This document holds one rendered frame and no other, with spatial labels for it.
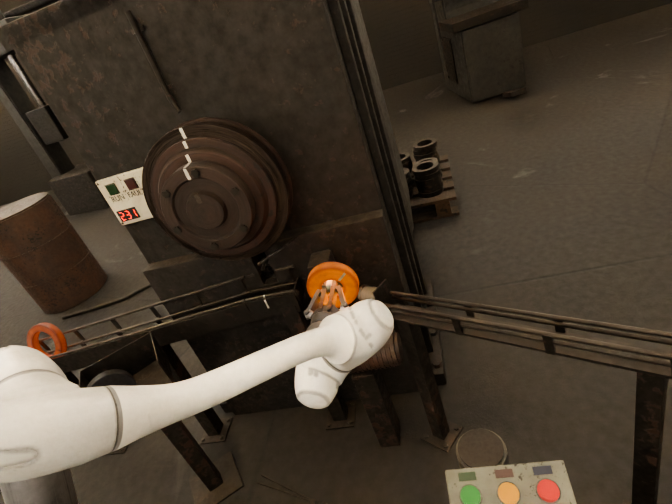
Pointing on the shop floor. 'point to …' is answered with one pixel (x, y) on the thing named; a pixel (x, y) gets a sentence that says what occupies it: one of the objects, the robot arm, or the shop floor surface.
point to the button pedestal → (526, 482)
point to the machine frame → (75, 81)
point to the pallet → (429, 181)
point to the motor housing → (369, 380)
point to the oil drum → (47, 254)
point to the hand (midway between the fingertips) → (331, 281)
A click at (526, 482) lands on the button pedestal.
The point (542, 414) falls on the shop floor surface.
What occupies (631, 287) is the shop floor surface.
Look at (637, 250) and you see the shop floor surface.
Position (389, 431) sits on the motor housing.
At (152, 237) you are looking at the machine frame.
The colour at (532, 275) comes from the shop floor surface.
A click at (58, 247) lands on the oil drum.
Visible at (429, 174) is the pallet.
